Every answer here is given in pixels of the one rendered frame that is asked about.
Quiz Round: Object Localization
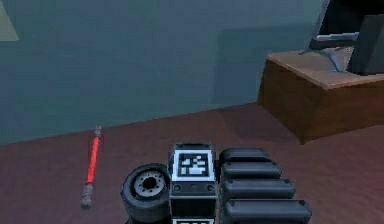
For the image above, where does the black television set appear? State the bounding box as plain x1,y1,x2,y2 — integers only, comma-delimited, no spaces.
298,0,384,73

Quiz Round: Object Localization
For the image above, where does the red baseball bat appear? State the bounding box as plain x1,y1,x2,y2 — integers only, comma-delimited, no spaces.
80,125,103,209

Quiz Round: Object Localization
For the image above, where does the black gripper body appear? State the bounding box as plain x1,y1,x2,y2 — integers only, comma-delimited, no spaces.
120,162,172,224

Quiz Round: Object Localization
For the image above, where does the dark grey box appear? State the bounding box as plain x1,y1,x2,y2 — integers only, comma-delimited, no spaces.
348,13,384,76

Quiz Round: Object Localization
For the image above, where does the brown wooden cabinet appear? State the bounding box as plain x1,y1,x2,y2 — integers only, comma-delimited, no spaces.
256,46,384,145

